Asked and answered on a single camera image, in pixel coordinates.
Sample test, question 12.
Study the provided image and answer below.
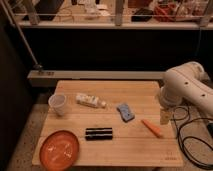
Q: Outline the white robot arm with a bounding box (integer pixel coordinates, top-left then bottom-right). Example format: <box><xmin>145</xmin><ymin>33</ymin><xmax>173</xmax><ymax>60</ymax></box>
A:
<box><xmin>157</xmin><ymin>61</ymin><xmax>213</xmax><ymax>125</ymax></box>

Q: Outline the white ceramic cup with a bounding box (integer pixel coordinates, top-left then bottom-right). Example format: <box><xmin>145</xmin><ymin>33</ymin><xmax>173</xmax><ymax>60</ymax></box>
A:
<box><xmin>48</xmin><ymin>94</ymin><xmax>67</xmax><ymax>116</ymax></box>

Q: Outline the orange marker pen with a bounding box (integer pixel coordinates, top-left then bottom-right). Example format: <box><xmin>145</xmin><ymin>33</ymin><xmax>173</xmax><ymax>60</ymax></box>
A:
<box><xmin>141</xmin><ymin>119</ymin><xmax>163</xmax><ymax>138</ymax></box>

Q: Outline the wooden cutting board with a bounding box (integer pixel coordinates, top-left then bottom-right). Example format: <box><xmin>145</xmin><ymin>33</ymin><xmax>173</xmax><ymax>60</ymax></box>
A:
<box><xmin>38</xmin><ymin>80</ymin><xmax>183</xmax><ymax>167</ymax></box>

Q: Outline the white plastic bottle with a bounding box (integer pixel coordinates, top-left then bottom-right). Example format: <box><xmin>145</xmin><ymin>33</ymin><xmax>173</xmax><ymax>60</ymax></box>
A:
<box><xmin>76</xmin><ymin>93</ymin><xmax>106</xmax><ymax>108</ymax></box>

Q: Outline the orange plate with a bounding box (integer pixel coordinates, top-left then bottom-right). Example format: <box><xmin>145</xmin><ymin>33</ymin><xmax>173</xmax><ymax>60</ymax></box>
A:
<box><xmin>39</xmin><ymin>130</ymin><xmax>79</xmax><ymax>171</ymax></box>

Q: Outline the metal pole with clamp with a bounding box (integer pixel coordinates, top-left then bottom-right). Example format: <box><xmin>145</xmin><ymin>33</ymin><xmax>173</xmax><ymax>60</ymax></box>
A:
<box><xmin>2</xmin><ymin>0</ymin><xmax>55</xmax><ymax>76</ymax></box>

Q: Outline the black cable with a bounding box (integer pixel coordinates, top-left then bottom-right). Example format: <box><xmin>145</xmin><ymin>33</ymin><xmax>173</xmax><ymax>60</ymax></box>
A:
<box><xmin>171</xmin><ymin>105</ymin><xmax>213</xmax><ymax>170</ymax></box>

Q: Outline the grey metal rail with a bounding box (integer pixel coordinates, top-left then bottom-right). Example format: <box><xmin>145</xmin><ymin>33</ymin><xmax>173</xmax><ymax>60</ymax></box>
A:
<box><xmin>27</xmin><ymin>70</ymin><xmax>164</xmax><ymax>87</ymax></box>

